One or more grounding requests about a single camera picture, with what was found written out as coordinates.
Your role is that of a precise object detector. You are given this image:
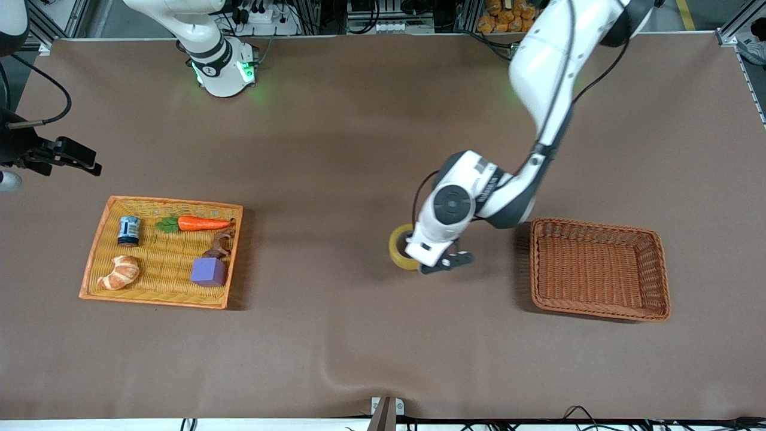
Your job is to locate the yellowish clear tape roll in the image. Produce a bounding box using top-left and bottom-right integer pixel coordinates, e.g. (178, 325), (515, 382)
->
(388, 223), (423, 271)

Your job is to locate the small blue can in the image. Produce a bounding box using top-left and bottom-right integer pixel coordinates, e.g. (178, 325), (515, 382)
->
(117, 215), (141, 247)

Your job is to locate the toy croissant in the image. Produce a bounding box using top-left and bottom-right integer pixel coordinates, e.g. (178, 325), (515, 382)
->
(97, 255), (140, 290)

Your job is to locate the brown wicker basket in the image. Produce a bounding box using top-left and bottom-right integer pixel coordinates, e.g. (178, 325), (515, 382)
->
(529, 217), (671, 323)

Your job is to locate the orange toy carrot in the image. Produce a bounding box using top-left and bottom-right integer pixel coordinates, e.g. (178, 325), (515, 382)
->
(156, 215), (233, 233)

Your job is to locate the orange woven flat tray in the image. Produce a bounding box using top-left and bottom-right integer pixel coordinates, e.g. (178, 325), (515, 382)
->
(79, 195), (244, 310)

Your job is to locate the brown toy horse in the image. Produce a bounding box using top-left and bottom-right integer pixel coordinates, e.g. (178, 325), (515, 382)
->
(202, 226), (236, 260)

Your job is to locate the purple foam cube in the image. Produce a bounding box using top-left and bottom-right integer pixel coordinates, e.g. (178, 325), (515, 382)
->
(190, 257), (228, 288)

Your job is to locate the white multi-socket strip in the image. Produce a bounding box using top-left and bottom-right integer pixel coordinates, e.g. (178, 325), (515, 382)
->
(373, 20), (435, 34)

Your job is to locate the white power strip with plugs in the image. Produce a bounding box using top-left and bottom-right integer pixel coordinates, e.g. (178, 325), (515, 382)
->
(230, 0), (300, 37)

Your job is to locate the orange packaged goods pile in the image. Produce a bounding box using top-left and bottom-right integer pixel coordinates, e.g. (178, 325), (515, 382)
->
(477, 0), (542, 34)

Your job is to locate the aluminium frame profile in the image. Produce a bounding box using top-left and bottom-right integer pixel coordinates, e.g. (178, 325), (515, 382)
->
(715, 0), (766, 48)
(27, 0), (90, 45)

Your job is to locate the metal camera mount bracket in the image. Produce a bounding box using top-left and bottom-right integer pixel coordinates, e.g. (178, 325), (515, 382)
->
(366, 396), (405, 431)

